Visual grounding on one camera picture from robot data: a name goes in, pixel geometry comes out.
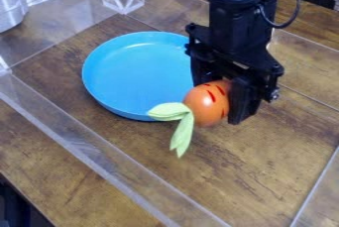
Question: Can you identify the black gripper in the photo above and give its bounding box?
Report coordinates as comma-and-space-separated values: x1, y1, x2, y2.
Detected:
186, 0, 283, 125

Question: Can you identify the orange toy carrot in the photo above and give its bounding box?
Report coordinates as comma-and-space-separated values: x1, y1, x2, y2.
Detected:
147, 80, 231, 158

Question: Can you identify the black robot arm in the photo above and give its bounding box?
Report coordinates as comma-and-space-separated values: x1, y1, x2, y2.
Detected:
186, 0, 284, 125

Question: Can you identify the blue round tray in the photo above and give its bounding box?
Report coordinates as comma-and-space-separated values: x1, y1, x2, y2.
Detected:
83, 31, 194, 121

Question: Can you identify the black cable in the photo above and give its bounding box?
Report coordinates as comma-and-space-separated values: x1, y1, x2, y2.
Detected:
256, 0, 302, 30

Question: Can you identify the clear acrylic enclosure panel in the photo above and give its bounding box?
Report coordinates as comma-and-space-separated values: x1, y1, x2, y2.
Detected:
0, 57, 231, 227

